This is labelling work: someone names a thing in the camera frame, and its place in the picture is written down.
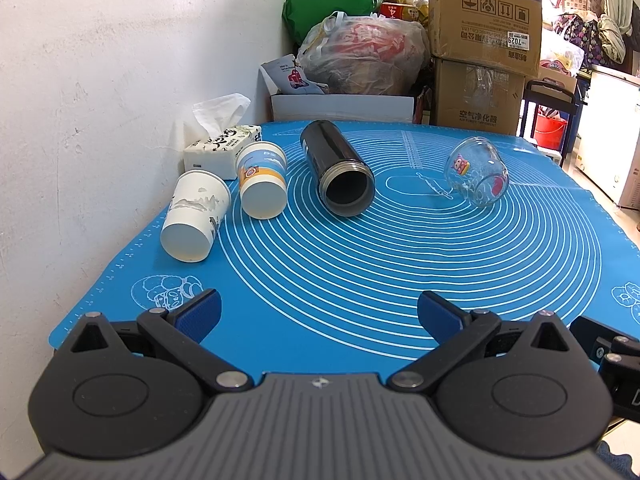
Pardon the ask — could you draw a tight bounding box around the lower cardboard box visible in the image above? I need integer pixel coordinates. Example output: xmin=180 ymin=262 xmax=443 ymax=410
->
xmin=432 ymin=58 xmax=525 ymax=136

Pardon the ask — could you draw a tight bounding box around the upper cardboard box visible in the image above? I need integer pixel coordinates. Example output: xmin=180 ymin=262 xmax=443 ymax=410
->
xmin=428 ymin=0 xmax=542 ymax=77

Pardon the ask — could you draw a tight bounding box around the white chest freezer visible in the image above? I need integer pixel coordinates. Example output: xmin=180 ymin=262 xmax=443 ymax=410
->
xmin=576 ymin=66 xmax=640 ymax=210

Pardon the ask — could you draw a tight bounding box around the white tissue pack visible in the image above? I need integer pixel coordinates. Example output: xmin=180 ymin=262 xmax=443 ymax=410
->
xmin=183 ymin=93 xmax=262 ymax=181

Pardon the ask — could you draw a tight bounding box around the white paper cup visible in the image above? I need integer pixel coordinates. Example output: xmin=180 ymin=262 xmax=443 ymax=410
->
xmin=160 ymin=169 xmax=231 ymax=262

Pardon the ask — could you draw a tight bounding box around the black metal trolley rack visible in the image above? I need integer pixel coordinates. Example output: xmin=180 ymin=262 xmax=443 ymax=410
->
xmin=518 ymin=78 xmax=584 ymax=166

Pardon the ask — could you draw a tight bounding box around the blue orange paper cup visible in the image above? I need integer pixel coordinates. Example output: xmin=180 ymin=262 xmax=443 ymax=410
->
xmin=235 ymin=141 xmax=288 ymax=220

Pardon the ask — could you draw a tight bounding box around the purple floral bag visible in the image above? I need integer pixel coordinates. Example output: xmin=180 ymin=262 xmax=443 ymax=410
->
xmin=553 ymin=14 xmax=610 ymax=70

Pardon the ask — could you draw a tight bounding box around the white open cardboard box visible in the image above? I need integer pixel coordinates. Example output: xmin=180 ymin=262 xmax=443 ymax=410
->
xmin=260 ymin=54 xmax=422 ymax=124

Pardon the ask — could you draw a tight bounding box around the clear plastic bag with contents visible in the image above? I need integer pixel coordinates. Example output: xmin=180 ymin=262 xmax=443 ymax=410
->
xmin=296 ymin=11 xmax=431 ymax=96

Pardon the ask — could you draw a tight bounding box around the black thermos cup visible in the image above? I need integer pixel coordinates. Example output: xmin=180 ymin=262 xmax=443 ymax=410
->
xmin=300 ymin=120 xmax=375 ymax=218

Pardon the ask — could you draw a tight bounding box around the blue silicone baking mat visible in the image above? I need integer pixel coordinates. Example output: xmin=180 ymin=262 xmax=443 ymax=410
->
xmin=50 ymin=122 xmax=639 ymax=377

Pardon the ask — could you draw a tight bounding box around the clear glass cup with cartoon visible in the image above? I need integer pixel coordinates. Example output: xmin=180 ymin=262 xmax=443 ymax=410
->
xmin=444 ymin=136 xmax=510 ymax=208

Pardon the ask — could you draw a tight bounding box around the red plastic bucket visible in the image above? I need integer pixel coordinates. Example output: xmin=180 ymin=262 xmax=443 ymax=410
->
xmin=534 ymin=113 xmax=567 ymax=151

